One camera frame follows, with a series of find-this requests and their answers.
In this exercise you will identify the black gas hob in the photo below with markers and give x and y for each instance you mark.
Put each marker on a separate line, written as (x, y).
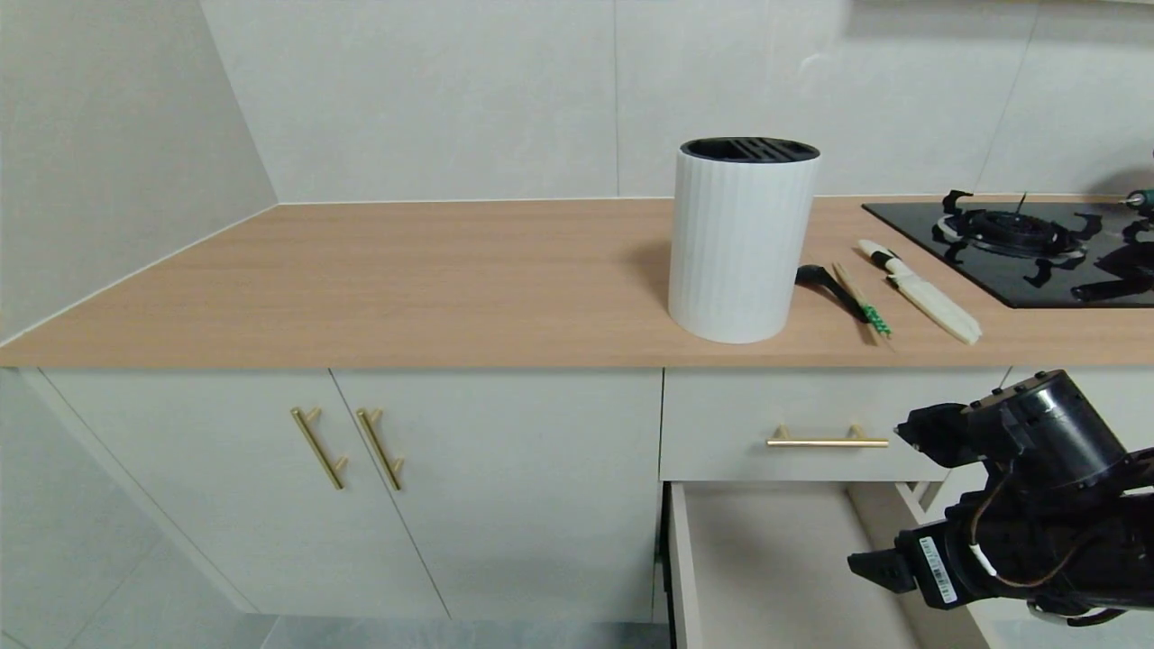
(1010, 261)

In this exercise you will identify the white ceramic knife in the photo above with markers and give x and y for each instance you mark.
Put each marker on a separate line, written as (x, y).
(929, 297)

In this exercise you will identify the wooden counter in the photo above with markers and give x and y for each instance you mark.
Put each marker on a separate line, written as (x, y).
(406, 270)

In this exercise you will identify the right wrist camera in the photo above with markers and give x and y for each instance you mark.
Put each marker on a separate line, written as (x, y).
(938, 433)

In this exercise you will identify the white ribbed utensil holder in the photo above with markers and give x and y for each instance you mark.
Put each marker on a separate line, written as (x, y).
(739, 252)

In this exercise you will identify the black spoon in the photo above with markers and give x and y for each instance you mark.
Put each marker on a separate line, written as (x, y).
(816, 276)

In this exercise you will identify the open white drawer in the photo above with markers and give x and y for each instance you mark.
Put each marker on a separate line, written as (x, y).
(766, 568)

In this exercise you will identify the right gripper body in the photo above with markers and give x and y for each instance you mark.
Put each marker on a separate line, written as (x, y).
(969, 563)

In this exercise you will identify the wooden chopstick with green end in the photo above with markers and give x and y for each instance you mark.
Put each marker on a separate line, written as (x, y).
(852, 288)
(880, 322)

